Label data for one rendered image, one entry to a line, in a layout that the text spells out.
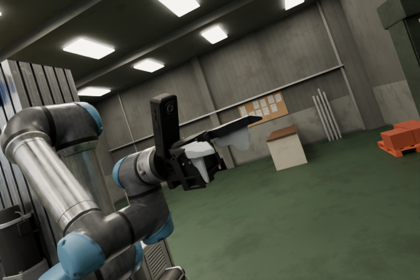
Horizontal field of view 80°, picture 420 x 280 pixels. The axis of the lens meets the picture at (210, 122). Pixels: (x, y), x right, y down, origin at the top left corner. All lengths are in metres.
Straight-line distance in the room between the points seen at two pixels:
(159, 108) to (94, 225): 0.24
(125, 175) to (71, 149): 0.26
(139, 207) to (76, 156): 0.30
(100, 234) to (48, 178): 0.17
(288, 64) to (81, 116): 9.59
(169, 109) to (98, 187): 0.42
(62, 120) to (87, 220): 0.33
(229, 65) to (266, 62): 1.48
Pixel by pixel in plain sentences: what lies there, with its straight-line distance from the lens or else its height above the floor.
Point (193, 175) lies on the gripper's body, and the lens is 0.43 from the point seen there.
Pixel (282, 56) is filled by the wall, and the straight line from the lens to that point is 10.19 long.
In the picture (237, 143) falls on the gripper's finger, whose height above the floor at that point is 1.55.
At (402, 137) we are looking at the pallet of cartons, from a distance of 6.05.
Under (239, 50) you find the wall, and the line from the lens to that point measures 10.44.
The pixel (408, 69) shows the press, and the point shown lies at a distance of 3.81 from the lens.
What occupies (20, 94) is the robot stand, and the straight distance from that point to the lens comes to 1.03.
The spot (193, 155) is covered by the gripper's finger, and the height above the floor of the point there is 1.56.
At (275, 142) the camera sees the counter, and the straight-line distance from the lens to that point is 7.26.
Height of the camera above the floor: 1.59
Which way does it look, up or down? 2 degrees up
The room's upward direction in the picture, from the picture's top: 19 degrees counter-clockwise
